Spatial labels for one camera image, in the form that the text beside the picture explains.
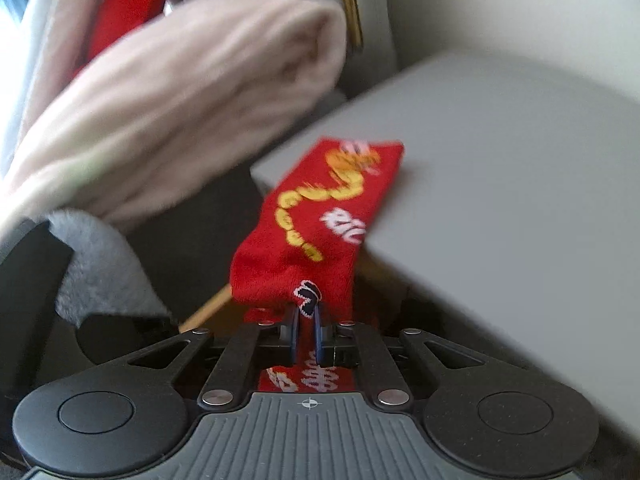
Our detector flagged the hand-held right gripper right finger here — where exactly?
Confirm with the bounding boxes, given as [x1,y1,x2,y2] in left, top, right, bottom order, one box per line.
[312,305,501,408]

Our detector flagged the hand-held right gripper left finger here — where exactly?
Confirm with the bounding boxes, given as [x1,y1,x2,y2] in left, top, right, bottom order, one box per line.
[125,305,303,408]

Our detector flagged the red printed sock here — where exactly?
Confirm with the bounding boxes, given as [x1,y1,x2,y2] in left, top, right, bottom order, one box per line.
[230,137,406,393]

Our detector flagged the pale blue fluffy rug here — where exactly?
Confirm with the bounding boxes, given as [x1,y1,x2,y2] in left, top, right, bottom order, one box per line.
[47,210,173,328]

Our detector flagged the grey nightstand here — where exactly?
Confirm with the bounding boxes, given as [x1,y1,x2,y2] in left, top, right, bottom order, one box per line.
[250,52,640,436]

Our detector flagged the pale pink folded blanket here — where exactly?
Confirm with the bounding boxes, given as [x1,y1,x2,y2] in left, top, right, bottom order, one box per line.
[0,0,348,233]

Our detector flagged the red pillow with black print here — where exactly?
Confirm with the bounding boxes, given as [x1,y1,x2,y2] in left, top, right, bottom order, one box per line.
[85,0,178,61]

